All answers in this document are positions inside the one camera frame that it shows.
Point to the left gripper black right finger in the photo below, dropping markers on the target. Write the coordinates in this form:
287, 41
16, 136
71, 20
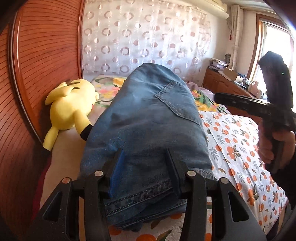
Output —
177, 172

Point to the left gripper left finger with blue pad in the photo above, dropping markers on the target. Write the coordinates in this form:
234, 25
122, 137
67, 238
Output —
112, 170

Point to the blue denim jeans with patch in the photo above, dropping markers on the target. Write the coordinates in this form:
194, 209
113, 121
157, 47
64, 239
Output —
153, 111

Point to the black sleeved right forearm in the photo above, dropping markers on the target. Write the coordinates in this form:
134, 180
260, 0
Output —
285, 178

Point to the person right hand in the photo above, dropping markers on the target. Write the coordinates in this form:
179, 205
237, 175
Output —
268, 145

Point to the pink thermos jug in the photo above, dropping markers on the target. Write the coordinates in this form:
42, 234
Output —
253, 88

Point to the cardboard box on cabinet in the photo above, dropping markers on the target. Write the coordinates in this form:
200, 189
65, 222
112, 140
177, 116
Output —
231, 74

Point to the orange fruit print bed sheet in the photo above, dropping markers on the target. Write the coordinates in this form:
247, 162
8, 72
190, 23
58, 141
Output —
232, 144

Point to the wooden sideboard cabinet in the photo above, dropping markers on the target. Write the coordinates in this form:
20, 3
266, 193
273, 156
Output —
215, 82

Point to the stack of books and papers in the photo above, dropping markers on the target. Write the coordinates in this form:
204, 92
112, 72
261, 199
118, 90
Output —
218, 64

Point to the yellow pikachu plush toy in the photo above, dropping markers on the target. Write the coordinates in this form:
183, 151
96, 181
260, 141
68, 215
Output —
71, 103

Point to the pink floral blanket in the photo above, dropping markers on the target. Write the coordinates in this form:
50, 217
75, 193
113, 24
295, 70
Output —
109, 86

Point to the beige side window curtain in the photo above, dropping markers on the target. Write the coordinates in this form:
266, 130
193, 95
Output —
237, 18

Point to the sheer curtain with pink circles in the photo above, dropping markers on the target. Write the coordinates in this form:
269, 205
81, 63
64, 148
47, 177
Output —
119, 36

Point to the window with wooden frame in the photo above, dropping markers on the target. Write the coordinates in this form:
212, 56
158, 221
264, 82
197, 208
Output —
271, 35

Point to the wall air conditioner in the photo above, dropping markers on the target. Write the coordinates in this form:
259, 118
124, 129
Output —
214, 7

